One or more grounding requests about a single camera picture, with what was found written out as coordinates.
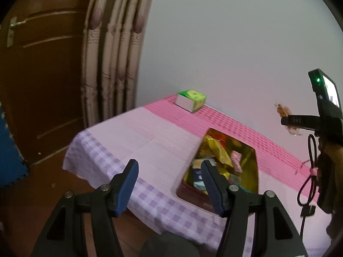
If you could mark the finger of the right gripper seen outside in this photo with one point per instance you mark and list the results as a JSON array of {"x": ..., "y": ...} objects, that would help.
[{"x": 307, "y": 122}]

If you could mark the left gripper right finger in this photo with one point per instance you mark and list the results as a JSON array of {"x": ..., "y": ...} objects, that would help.
[{"x": 216, "y": 187}]

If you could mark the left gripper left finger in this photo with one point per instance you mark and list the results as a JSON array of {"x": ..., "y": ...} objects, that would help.
[{"x": 122, "y": 185}]

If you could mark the clear snack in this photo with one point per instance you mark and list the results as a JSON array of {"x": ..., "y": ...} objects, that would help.
[{"x": 284, "y": 112}]

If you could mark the yellow snack packet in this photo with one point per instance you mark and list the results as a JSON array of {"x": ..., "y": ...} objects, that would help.
[{"x": 212, "y": 148}]

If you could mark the gold tin box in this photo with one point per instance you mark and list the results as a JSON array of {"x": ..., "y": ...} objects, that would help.
[{"x": 248, "y": 179}]

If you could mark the pink snack packet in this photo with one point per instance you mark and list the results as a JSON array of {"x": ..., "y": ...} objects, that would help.
[{"x": 236, "y": 159}]

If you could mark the pink checkered tablecloth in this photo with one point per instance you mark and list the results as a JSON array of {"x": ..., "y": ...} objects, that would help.
[{"x": 164, "y": 138}]

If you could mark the green tissue box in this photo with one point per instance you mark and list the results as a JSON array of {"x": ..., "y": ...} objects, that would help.
[{"x": 190, "y": 100}]

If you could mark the brown wooden door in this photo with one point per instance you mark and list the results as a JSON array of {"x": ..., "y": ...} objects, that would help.
[{"x": 41, "y": 74}]

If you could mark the striped curtain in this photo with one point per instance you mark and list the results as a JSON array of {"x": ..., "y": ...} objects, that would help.
[{"x": 113, "y": 38}]

